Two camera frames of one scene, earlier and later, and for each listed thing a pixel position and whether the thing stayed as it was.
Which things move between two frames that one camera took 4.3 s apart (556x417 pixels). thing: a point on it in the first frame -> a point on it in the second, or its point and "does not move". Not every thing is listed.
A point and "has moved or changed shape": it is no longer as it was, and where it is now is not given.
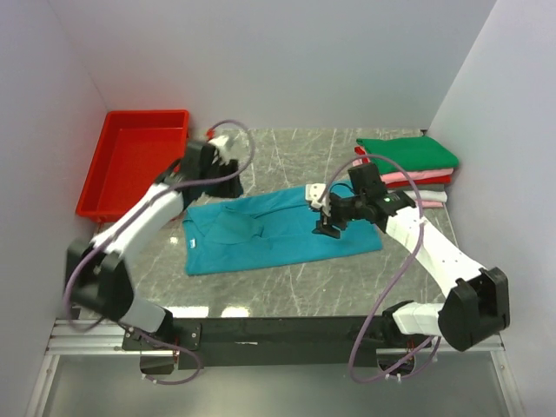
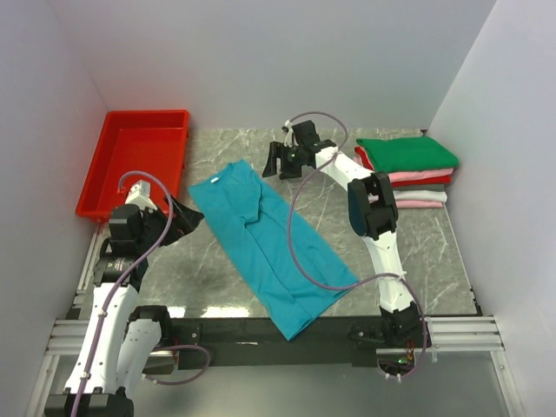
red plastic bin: (135, 148) does not move
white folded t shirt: (431, 195) does not move
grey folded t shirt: (441, 187) does not move
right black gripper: (329, 218) -> (286, 158)
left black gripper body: (223, 175) -> (169, 220)
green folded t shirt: (416, 153) does not move
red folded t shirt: (359, 151) does not move
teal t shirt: (266, 228) has moved or changed shape
